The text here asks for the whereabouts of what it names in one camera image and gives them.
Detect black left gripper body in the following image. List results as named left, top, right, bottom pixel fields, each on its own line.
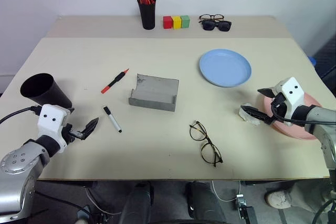
left=61, top=123, right=87, bottom=145

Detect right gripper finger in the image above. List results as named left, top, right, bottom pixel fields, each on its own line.
left=240, top=105, right=273, bottom=125
left=257, top=87, right=279, bottom=99

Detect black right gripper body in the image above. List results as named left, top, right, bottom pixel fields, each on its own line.
left=271, top=93, right=289, bottom=125

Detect crumpled white tissue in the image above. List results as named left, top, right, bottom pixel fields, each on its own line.
left=238, top=103, right=262, bottom=126

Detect white marker with black cap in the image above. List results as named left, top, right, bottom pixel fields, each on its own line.
left=102, top=105, right=123, bottom=133

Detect empty black cup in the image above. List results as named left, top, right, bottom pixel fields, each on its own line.
left=20, top=72, right=73, bottom=110

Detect pink plate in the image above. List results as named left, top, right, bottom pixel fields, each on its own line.
left=262, top=90, right=323, bottom=141

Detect blue plate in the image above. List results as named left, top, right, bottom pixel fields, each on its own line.
left=198, top=48, right=253, bottom=88

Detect red and black marker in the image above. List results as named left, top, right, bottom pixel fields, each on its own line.
left=100, top=68, right=130, bottom=94

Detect tortoiseshell round eyeglasses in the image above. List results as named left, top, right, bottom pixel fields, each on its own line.
left=188, top=120, right=224, bottom=168

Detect black mesh chair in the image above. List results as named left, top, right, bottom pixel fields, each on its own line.
left=313, top=37, right=336, bottom=84

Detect grey open glasses case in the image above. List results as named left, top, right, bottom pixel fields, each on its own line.
left=128, top=73, right=180, bottom=113

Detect black sunglasses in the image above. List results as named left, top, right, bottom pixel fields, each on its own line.
left=201, top=19, right=233, bottom=33

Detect dark rounded shape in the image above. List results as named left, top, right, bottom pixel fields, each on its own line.
left=184, top=180, right=227, bottom=224
left=120, top=180, right=155, bottom=224

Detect white shoe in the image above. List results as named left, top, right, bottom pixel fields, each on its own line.
left=264, top=190, right=292, bottom=210

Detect metal table clamp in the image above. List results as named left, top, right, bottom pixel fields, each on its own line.
left=234, top=194, right=257, bottom=224

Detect grey trouser leg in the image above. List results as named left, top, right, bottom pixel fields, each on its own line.
left=287, top=180, right=332, bottom=213

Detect green block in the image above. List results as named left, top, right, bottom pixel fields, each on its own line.
left=180, top=15, right=191, bottom=29

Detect yellow block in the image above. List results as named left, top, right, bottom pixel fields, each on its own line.
left=172, top=16, right=183, bottom=30

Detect black pen holder with pens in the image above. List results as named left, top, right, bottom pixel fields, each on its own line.
left=136, top=0, right=158, bottom=30

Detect red block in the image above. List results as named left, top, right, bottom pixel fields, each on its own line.
left=162, top=15, right=174, bottom=30

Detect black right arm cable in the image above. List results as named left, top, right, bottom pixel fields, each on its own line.
left=271, top=100, right=336, bottom=125

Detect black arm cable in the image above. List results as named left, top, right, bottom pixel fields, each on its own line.
left=271, top=100, right=336, bottom=125
left=0, top=105, right=40, bottom=125

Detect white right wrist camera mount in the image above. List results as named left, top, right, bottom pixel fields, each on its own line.
left=272, top=77, right=307, bottom=127

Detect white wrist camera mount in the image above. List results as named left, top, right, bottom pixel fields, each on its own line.
left=37, top=104, right=72, bottom=154
left=272, top=77, right=307, bottom=127

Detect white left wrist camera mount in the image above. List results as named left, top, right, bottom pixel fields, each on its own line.
left=37, top=104, right=72, bottom=154

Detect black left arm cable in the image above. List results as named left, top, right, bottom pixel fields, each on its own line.
left=0, top=105, right=40, bottom=125

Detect thin white cable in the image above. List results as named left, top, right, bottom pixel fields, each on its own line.
left=211, top=180, right=242, bottom=203

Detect brown thin-frame eyeglasses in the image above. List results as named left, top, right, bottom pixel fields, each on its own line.
left=198, top=14, right=225, bottom=24

